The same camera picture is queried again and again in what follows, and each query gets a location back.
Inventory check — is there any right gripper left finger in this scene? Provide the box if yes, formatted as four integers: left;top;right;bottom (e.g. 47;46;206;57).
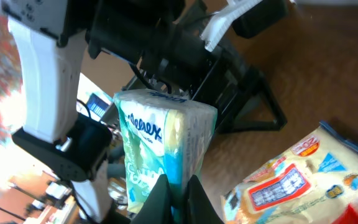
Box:
131;174;173;224

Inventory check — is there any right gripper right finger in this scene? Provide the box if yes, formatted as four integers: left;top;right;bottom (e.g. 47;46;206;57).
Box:
183;175;224;224

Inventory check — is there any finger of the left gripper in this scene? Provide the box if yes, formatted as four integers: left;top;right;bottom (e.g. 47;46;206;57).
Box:
194;71;288;135

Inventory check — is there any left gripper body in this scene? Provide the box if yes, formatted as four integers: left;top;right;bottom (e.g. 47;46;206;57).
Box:
140;24;251;124

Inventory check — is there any green Kleenex tissue pack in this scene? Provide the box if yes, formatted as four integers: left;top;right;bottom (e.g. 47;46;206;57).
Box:
113;89;218;213

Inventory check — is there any yellow wet wipes pack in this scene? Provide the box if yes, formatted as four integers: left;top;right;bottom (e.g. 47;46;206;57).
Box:
221;122;358;223

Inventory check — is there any red snack bag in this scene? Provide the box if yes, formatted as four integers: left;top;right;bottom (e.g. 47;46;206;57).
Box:
332;204;358;224

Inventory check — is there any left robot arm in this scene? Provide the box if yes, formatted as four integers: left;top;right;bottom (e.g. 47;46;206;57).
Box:
1;0;288;223

